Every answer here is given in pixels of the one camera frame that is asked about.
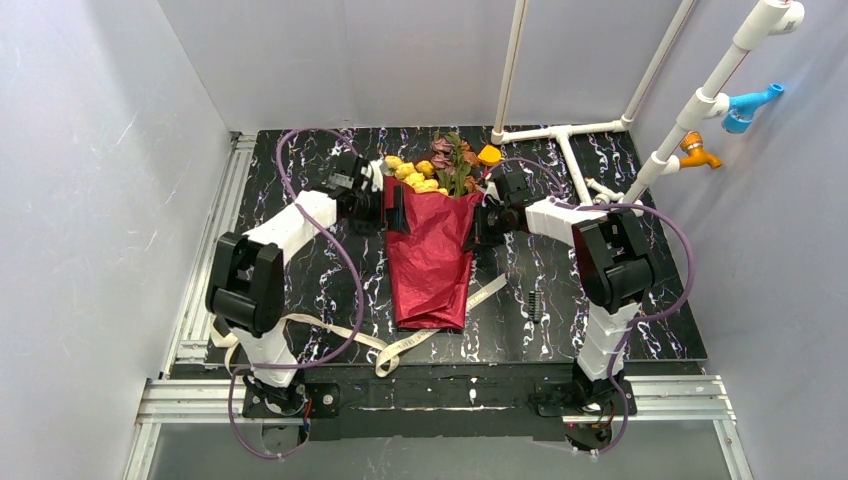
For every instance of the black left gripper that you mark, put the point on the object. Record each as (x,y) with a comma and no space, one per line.
(385,211)

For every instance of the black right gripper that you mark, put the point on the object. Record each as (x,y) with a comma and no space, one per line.
(485,225)

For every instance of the orange fake flower stem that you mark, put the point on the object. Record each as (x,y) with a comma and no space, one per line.
(463,181)

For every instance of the yellow fake flower bunch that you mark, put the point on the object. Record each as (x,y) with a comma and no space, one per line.
(422,176)

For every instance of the maroon wrapping paper sheet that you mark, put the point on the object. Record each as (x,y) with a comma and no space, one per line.
(429,269)

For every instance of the beige ribbon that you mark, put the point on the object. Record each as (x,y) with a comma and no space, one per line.
(389,355)

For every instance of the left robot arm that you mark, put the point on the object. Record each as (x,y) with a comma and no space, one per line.
(246,288)

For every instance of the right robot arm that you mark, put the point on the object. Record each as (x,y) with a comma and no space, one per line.
(615,269)

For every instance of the pink fake flower stem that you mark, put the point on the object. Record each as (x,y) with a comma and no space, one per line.
(445,154)

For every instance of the orange plastic piece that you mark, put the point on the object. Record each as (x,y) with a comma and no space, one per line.
(489,156)

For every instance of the black comb strip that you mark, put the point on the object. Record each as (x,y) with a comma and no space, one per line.
(534,305)

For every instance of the white pipe valve fitting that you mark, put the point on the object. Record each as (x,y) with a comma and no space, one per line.
(602,194)

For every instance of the orange plastic tap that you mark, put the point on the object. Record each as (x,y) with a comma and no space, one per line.
(695,154)

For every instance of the blue plastic tap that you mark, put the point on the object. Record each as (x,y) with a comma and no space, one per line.
(742,108)

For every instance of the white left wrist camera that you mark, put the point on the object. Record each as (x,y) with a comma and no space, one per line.
(376,173)

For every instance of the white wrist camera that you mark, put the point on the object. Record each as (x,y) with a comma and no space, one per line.
(491,196)
(376,173)

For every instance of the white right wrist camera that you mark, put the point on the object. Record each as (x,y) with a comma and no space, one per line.
(491,196)

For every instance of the aluminium frame rail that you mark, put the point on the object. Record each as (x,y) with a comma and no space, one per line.
(187,351)

